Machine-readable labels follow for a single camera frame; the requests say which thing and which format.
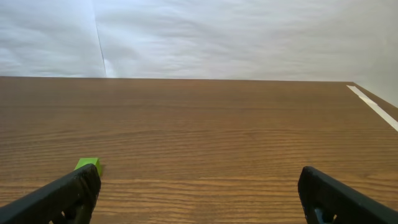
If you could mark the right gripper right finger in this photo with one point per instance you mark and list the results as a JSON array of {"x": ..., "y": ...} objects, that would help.
[{"x": 342, "y": 202}]

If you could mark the green cube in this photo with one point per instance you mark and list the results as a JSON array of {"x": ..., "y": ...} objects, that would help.
[{"x": 88, "y": 161}]

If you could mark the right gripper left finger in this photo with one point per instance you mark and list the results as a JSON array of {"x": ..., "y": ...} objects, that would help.
[{"x": 62, "y": 199}]

